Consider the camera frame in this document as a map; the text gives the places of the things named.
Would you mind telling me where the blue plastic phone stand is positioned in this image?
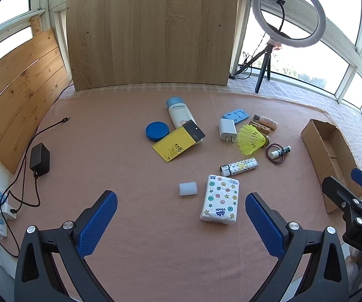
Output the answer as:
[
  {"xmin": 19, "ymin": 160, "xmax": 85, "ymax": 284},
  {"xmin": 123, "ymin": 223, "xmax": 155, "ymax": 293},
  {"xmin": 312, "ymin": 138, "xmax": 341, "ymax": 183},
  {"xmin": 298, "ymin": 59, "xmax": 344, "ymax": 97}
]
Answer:
[{"xmin": 222, "ymin": 108, "xmax": 250, "ymax": 127}]

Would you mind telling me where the white ring light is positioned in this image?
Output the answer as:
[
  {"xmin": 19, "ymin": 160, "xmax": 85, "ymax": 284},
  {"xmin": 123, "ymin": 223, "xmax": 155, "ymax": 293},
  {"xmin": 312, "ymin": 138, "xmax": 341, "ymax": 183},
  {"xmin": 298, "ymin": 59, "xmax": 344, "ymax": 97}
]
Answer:
[{"xmin": 252, "ymin": 0, "xmax": 327, "ymax": 48}]

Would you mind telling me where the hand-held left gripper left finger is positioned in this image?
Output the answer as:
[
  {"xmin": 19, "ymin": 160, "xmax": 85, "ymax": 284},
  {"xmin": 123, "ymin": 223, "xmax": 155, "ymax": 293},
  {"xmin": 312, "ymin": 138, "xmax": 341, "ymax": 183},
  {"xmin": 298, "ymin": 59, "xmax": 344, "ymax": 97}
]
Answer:
[{"xmin": 14, "ymin": 190, "xmax": 118, "ymax": 302}]

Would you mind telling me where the yellow and black notepad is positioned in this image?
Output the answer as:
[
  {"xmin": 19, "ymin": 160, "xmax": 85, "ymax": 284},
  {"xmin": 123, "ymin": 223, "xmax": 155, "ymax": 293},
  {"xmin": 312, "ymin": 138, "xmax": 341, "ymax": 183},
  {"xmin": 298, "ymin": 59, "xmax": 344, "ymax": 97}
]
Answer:
[{"xmin": 152, "ymin": 120, "xmax": 206, "ymax": 163}]

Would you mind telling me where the large light wooden board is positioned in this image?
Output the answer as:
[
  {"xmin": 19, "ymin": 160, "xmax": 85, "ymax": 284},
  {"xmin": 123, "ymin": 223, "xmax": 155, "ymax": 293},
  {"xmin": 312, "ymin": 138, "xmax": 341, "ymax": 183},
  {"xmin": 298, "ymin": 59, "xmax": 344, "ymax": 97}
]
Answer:
[{"xmin": 66, "ymin": 0, "xmax": 240, "ymax": 92}]

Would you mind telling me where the wooden clothespin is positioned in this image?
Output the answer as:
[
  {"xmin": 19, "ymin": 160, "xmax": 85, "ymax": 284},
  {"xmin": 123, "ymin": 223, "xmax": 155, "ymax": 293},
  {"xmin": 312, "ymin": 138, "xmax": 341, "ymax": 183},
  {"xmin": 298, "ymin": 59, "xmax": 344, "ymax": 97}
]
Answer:
[{"xmin": 248, "ymin": 120, "xmax": 272, "ymax": 134}]

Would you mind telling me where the translucent white cap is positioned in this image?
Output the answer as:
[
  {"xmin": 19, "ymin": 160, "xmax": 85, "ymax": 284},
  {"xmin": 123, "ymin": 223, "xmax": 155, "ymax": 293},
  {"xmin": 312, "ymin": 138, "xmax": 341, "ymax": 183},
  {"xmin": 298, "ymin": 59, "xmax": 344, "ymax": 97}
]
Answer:
[{"xmin": 179, "ymin": 181, "xmax": 198, "ymax": 196}]

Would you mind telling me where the white sunscreen bottle blue cap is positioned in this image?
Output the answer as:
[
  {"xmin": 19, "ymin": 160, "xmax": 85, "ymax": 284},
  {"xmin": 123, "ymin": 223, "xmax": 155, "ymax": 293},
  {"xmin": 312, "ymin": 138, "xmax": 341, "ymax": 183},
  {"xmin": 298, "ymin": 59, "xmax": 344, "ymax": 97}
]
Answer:
[{"xmin": 166, "ymin": 97, "xmax": 206, "ymax": 144}]

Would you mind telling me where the person's right hand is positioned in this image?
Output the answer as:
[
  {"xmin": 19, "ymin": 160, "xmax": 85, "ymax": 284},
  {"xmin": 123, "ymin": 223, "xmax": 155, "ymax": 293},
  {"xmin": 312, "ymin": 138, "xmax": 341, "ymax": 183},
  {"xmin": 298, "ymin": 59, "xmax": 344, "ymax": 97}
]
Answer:
[{"xmin": 345, "ymin": 247, "xmax": 362, "ymax": 296}]

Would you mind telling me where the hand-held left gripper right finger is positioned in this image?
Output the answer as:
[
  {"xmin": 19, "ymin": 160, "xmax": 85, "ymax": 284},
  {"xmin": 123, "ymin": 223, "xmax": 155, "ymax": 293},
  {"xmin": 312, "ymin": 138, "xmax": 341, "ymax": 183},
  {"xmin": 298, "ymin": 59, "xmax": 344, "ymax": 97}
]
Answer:
[{"xmin": 245, "ymin": 193, "xmax": 350, "ymax": 302}]

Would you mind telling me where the blue round lid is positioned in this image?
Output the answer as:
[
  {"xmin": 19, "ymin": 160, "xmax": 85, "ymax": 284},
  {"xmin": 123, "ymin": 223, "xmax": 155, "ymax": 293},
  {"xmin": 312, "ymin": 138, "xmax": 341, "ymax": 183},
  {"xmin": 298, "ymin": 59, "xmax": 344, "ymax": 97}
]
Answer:
[{"xmin": 145, "ymin": 121, "xmax": 171, "ymax": 142}]

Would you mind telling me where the brown hair tie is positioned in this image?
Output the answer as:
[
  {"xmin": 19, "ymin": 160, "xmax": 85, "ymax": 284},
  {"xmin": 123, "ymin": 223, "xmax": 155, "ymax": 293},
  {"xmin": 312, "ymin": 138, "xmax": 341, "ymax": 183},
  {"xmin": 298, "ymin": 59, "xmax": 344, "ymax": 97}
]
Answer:
[{"xmin": 266, "ymin": 143, "xmax": 287, "ymax": 165}]

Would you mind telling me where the white charger plug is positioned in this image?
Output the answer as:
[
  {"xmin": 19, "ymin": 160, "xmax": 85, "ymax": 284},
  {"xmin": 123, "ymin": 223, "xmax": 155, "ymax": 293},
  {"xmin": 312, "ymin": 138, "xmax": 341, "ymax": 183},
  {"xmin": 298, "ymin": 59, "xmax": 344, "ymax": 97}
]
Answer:
[{"xmin": 219, "ymin": 118, "xmax": 238, "ymax": 143}]

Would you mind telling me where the black ring light cable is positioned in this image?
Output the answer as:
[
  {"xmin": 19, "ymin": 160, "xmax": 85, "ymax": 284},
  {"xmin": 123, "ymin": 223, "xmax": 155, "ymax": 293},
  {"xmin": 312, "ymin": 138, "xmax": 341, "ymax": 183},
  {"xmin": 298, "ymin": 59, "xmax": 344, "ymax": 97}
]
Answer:
[{"xmin": 231, "ymin": 36, "xmax": 270, "ymax": 79}]

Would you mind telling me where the white tissue pack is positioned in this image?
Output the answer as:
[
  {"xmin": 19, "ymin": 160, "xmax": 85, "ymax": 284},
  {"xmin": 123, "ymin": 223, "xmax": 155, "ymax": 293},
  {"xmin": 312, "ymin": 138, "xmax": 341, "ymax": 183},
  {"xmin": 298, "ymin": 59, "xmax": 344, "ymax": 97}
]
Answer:
[{"xmin": 200, "ymin": 174, "xmax": 242, "ymax": 224}]

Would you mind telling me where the small pink bottle grey cap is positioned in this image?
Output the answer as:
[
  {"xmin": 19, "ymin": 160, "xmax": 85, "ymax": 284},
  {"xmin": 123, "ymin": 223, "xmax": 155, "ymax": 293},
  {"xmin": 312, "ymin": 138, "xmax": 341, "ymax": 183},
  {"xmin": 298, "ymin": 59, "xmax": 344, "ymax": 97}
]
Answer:
[{"xmin": 253, "ymin": 114, "xmax": 278, "ymax": 130}]

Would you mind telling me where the pine plank panel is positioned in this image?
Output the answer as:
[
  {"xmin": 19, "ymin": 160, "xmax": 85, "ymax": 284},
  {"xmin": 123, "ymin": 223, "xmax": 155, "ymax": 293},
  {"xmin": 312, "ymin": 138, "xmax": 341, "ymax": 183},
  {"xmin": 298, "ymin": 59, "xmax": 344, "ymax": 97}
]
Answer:
[{"xmin": 0, "ymin": 28, "xmax": 71, "ymax": 174}]

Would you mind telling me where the yellow shuttlecock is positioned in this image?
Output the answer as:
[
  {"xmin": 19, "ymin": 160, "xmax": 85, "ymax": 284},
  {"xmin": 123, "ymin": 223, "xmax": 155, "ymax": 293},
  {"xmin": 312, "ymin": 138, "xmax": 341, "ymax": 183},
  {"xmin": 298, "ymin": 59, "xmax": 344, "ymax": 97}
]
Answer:
[{"xmin": 236, "ymin": 124, "xmax": 270, "ymax": 155}]

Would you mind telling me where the black power adapter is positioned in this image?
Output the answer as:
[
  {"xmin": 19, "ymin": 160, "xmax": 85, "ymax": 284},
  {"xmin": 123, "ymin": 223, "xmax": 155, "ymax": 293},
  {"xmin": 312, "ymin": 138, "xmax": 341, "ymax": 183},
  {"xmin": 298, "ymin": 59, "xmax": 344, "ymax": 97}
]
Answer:
[{"xmin": 30, "ymin": 143, "xmax": 51, "ymax": 177}]

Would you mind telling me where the patterned white lighter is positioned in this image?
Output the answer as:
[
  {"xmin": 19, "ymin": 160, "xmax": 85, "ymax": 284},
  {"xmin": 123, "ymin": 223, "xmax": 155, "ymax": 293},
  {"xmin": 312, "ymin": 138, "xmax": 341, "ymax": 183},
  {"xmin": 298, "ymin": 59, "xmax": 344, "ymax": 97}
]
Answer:
[{"xmin": 220, "ymin": 159, "xmax": 258, "ymax": 177}]

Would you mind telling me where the small white tube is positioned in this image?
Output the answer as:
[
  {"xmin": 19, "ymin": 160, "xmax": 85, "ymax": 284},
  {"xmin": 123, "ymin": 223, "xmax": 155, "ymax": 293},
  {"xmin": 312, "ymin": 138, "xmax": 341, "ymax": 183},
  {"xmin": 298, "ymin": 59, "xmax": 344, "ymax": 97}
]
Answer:
[{"xmin": 270, "ymin": 145, "xmax": 291, "ymax": 159}]

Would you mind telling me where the pink blanket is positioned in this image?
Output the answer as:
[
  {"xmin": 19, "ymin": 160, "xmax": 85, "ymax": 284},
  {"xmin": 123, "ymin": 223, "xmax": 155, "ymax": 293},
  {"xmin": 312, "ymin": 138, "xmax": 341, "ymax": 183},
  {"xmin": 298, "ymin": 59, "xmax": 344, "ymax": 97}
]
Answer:
[{"xmin": 0, "ymin": 83, "xmax": 362, "ymax": 302}]

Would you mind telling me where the cardboard box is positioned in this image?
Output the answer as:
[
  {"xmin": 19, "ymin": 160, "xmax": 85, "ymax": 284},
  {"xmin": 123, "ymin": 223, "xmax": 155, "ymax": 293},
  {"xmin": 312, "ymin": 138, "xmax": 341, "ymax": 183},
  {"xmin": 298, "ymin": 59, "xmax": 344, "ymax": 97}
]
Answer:
[{"xmin": 301, "ymin": 119, "xmax": 362, "ymax": 214}]

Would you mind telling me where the black charging cable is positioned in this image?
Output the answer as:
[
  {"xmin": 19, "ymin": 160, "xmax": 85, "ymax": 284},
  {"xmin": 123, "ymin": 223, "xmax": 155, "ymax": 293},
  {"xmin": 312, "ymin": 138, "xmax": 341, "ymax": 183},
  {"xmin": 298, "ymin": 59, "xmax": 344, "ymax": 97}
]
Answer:
[{"xmin": 0, "ymin": 117, "xmax": 71, "ymax": 258}]

